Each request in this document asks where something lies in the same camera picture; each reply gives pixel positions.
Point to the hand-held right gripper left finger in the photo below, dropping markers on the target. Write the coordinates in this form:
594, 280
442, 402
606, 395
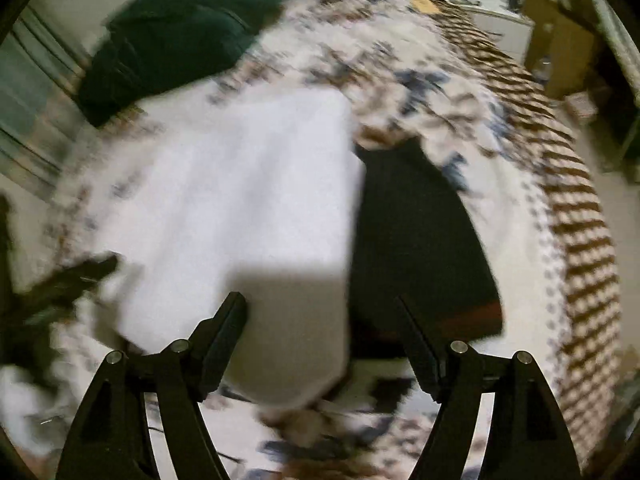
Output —
222, 346

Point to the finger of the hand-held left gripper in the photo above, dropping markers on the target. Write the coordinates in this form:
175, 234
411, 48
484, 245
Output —
75, 277

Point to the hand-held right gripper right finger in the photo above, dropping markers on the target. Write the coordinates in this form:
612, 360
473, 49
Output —
422, 356

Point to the white knit sweater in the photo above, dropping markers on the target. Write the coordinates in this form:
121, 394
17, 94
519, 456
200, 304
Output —
240, 200

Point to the black garment with red hem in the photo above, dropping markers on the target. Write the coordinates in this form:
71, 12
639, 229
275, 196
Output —
415, 240

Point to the floral bed blanket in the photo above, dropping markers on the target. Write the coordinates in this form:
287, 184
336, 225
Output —
520, 220

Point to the green plaid cloth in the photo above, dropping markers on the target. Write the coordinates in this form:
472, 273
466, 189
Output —
30, 85

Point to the dark green garment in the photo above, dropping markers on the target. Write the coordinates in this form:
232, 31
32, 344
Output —
175, 45

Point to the white cabinet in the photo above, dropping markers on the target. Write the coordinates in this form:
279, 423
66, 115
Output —
500, 30

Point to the large cardboard box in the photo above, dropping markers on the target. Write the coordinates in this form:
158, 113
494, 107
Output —
560, 45

